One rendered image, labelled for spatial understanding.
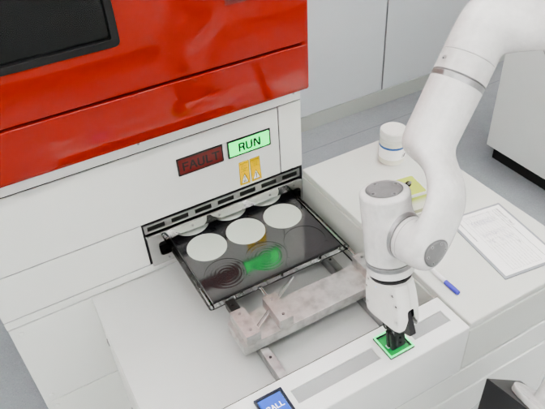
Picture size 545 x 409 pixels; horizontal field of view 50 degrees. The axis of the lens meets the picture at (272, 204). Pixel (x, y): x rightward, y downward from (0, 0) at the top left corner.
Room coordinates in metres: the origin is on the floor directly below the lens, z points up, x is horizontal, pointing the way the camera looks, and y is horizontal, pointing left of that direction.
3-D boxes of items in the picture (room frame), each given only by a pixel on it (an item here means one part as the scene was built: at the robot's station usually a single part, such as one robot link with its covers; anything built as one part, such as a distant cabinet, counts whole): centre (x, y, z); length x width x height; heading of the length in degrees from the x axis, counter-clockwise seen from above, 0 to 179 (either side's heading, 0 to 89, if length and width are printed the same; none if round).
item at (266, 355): (0.88, 0.09, 0.84); 0.50 x 0.02 x 0.03; 27
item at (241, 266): (1.11, 0.07, 0.90); 0.34 x 0.34 x 0.01; 27
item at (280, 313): (0.85, 0.00, 0.89); 0.08 x 0.03 x 0.03; 27
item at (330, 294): (0.88, -0.06, 0.87); 0.36 x 0.08 x 0.03; 117
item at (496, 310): (1.08, -0.38, 0.89); 0.62 x 0.35 x 0.14; 27
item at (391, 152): (1.29, -0.33, 1.01); 0.07 x 0.07 x 0.10
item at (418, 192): (1.08, -0.32, 1.00); 0.07 x 0.07 x 0.07; 19
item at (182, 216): (1.17, 0.12, 0.96); 0.44 x 0.01 x 0.02; 117
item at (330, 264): (1.00, -0.15, 0.84); 0.50 x 0.02 x 0.03; 27
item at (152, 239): (1.17, 0.12, 0.89); 0.44 x 0.02 x 0.10; 117
